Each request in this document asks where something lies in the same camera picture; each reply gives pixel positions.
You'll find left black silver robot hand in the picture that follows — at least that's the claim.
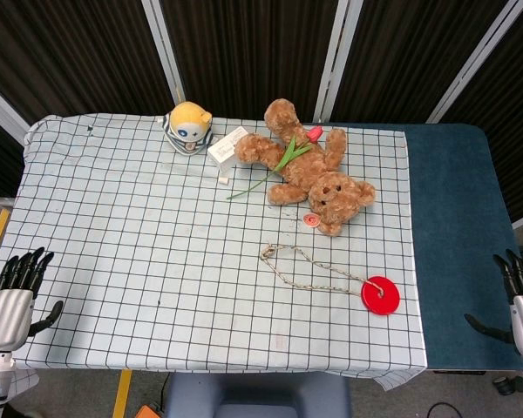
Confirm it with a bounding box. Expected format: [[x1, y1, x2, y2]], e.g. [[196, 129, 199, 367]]
[[0, 246, 65, 353]]

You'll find red disc with hole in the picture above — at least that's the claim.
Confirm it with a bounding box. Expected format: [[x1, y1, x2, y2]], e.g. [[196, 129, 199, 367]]
[[360, 274, 401, 316]]

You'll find beige braided rope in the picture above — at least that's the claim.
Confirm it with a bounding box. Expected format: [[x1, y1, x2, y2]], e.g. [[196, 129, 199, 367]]
[[260, 244, 384, 300]]

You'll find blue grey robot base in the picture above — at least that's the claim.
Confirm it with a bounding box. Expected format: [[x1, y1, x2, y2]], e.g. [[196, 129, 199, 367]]
[[163, 372, 352, 418]]

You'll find black caster wheel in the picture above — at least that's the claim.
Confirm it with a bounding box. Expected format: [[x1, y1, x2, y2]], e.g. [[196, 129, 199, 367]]
[[492, 374, 523, 396]]

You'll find dark teal table mat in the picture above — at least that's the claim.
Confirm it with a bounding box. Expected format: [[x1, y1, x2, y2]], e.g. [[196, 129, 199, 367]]
[[330, 123, 523, 373]]

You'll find white black checkered cloth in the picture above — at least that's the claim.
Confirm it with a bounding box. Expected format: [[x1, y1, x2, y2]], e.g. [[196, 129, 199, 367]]
[[0, 112, 428, 391]]

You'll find yellow plush toy striped shirt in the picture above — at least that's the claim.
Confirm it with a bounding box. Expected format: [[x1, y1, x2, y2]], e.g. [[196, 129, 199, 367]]
[[163, 100, 214, 157]]

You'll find brown teddy bear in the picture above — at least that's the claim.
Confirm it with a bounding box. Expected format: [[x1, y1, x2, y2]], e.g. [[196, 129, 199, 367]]
[[234, 98, 377, 238]]

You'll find small white cardboard box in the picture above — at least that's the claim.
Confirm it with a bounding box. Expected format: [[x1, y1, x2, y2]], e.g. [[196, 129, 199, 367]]
[[207, 126, 249, 175]]

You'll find red artificial tulip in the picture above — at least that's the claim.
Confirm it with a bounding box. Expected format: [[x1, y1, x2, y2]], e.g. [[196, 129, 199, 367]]
[[226, 125, 324, 201]]

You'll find black floor cable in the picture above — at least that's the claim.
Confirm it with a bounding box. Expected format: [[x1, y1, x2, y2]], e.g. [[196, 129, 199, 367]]
[[425, 401, 464, 418]]

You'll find grey divider post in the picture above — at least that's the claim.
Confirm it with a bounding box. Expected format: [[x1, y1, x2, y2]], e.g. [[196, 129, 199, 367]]
[[141, 0, 187, 105], [426, 0, 523, 124], [312, 0, 363, 124], [0, 77, 31, 134]]

